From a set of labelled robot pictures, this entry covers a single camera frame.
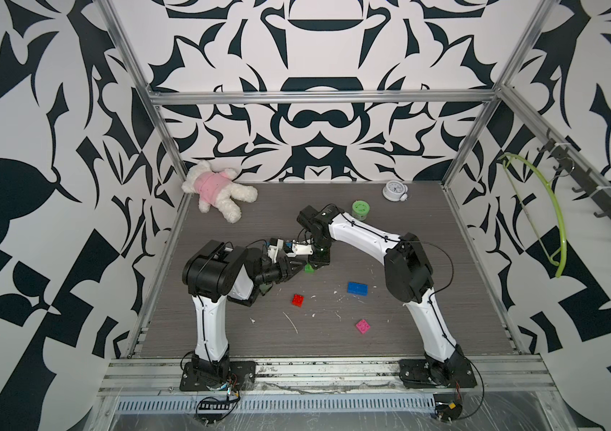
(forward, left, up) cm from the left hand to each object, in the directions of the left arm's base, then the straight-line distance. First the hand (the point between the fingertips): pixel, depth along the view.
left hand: (303, 262), depth 93 cm
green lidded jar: (+21, -23, +2) cm, 31 cm away
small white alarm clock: (+32, -40, 0) cm, 51 cm away
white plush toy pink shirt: (+29, +32, +7) cm, 44 cm away
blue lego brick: (-9, -17, -2) cm, 20 cm away
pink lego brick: (-21, -17, -1) cm, 27 cm away
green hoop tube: (-16, -62, +23) cm, 69 cm away
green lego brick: (-2, -2, 0) cm, 3 cm away
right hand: (+3, -4, 0) cm, 5 cm away
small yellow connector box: (-41, -36, -3) cm, 55 cm away
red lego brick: (-12, +2, -2) cm, 13 cm away
